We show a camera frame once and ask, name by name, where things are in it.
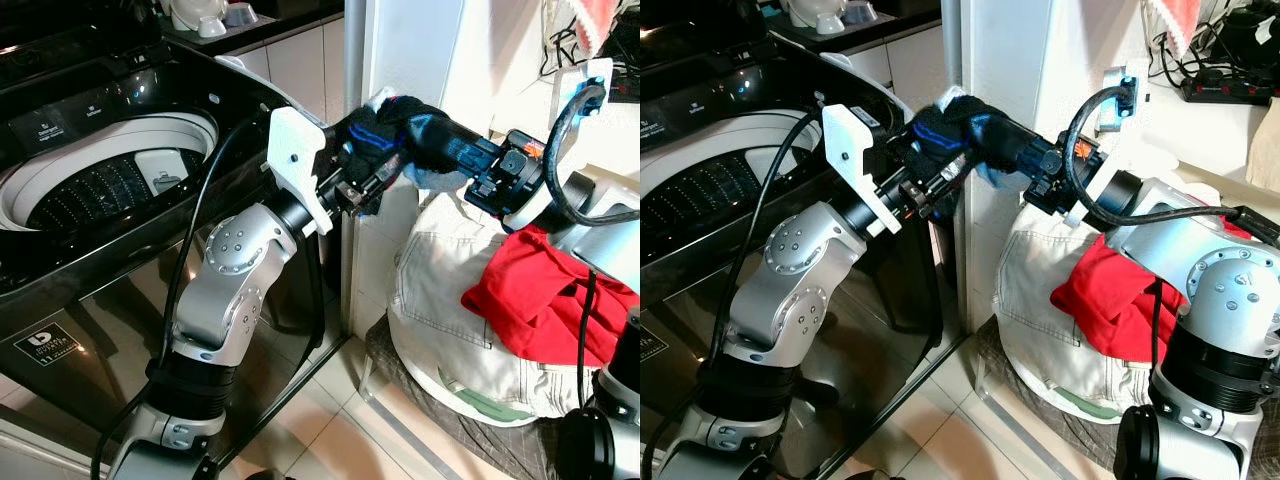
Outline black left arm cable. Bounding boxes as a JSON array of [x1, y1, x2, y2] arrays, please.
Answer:
[[640, 110, 823, 480], [90, 118, 261, 480]]

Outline black top-load washing machine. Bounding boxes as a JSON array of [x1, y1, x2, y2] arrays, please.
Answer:
[[640, 25, 966, 480], [0, 20, 353, 473]]

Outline black power strip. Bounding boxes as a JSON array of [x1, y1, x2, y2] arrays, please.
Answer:
[[1180, 75, 1276, 106]]

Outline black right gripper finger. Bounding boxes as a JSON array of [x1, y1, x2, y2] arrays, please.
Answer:
[[975, 130, 1041, 183], [405, 100, 501, 161], [410, 130, 481, 186], [975, 100, 1051, 159]]

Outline white green laundry basket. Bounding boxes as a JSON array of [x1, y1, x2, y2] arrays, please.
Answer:
[[1010, 360, 1151, 421], [400, 365, 561, 423]]

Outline pink towel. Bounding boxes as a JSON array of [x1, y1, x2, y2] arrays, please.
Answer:
[[1140, 0, 1201, 56], [572, 0, 616, 56]]

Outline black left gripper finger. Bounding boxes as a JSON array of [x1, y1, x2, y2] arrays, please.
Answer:
[[352, 160, 403, 216], [912, 160, 969, 219], [910, 98, 986, 153], [345, 98, 421, 153]]

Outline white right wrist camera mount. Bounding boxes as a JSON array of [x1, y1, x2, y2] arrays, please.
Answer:
[[1065, 65, 1149, 229], [505, 58, 614, 231]]

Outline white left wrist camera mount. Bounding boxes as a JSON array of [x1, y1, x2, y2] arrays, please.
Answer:
[[268, 107, 336, 236], [822, 103, 891, 238]]

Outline red garment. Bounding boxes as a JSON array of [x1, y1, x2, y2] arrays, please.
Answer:
[[462, 228, 641, 366], [1050, 235, 1196, 366]]

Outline beige trousers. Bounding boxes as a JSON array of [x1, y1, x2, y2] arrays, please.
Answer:
[[995, 205, 1191, 413], [388, 195, 601, 421]]

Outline brown checkered stool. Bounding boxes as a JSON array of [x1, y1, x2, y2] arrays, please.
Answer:
[[975, 320, 1151, 479], [365, 320, 566, 480]]

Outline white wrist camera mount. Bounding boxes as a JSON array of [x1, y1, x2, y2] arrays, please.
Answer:
[[505, 58, 614, 231], [822, 103, 891, 238], [1065, 65, 1149, 229], [268, 107, 336, 236]]

